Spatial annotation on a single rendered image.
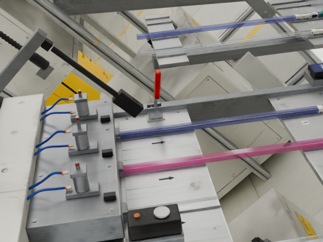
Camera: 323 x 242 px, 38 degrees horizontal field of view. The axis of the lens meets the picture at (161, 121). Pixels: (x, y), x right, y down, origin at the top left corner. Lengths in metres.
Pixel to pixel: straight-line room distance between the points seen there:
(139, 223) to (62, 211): 0.11
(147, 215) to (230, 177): 1.52
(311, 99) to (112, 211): 0.55
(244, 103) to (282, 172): 1.16
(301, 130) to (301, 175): 1.16
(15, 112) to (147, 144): 0.26
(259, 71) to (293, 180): 0.88
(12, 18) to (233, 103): 0.97
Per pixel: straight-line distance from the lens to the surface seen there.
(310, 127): 0.96
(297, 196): 2.05
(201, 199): 0.77
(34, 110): 0.92
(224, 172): 2.15
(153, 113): 0.97
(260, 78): 1.33
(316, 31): 1.22
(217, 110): 1.02
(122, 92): 0.68
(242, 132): 2.05
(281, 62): 2.65
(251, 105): 1.04
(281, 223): 1.16
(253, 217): 1.23
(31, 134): 0.84
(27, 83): 1.84
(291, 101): 1.04
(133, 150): 0.89
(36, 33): 0.64
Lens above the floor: 1.44
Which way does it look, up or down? 26 degrees down
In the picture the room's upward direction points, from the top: 54 degrees counter-clockwise
